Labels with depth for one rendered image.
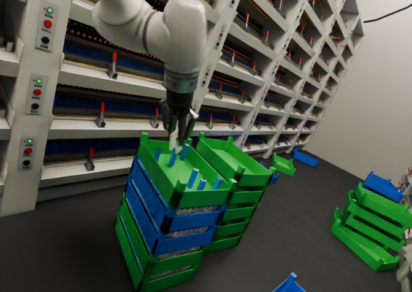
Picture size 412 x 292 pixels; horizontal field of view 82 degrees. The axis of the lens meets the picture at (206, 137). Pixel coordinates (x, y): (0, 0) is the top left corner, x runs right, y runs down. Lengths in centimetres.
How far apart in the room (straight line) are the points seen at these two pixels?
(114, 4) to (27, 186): 67
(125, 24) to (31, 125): 45
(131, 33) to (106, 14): 6
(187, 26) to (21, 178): 72
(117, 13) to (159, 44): 10
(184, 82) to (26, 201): 70
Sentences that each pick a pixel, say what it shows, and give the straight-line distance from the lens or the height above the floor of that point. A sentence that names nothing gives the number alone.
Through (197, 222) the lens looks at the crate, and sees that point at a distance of 74.
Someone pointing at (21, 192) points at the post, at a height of 8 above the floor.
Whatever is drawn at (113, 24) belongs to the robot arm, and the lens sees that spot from 61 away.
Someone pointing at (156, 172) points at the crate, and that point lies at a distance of 71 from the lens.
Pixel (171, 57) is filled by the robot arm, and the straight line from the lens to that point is 58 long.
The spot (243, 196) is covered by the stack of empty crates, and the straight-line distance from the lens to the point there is 96.
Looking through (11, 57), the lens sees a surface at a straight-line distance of 84.
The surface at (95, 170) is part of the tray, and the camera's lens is 109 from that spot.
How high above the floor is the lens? 69
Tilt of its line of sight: 17 degrees down
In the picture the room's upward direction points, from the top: 21 degrees clockwise
